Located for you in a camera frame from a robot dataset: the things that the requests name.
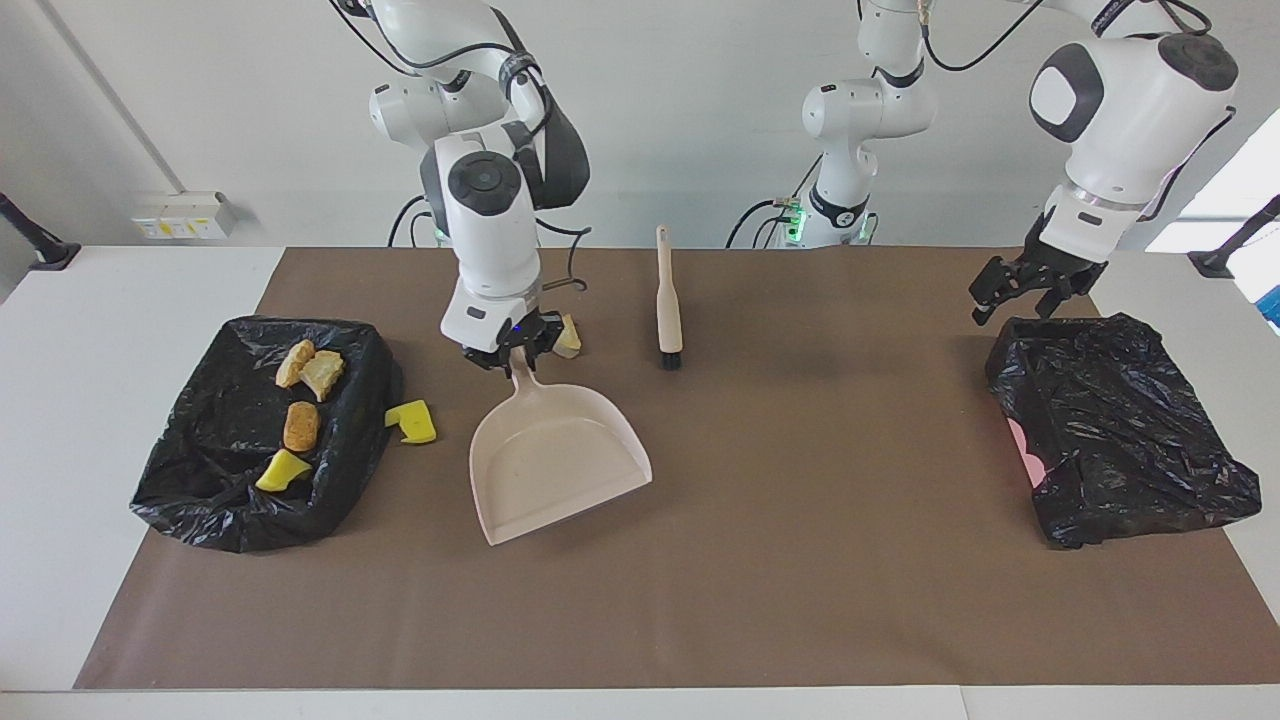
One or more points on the white wall socket box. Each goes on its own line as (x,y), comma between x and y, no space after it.
(185,215)

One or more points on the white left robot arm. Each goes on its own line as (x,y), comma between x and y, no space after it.
(1130,110)

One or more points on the toy croissant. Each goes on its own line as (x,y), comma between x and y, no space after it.
(294,362)
(323,373)

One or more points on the blue object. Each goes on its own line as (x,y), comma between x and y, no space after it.
(1272,305)

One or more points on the yellow sponge piece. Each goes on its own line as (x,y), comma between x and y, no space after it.
(415,422)
(283,470)

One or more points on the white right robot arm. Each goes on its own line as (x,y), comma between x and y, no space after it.
(490,220)

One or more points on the brown toy bread loaf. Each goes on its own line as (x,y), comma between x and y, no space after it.
(301,425)

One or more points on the pink bin with black bag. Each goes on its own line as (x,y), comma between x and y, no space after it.
(1120,430)

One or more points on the black bag-lined bin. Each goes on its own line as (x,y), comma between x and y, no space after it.
(220,440)

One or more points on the pale yellow foam chunk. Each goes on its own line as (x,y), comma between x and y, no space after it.
(570,338)

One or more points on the beige hand brush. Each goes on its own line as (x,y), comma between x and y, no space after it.
(668,300)

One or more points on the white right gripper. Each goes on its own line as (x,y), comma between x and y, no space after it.
(485,318)

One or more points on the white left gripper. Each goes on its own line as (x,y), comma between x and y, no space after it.
(1060,265)

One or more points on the brown table mat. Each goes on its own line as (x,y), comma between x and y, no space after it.
(800,600)

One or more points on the beige plastic dustpan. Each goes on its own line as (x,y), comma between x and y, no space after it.
(550,460)

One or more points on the black camera stand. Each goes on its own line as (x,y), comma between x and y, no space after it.
(1225,255)
(40,245)

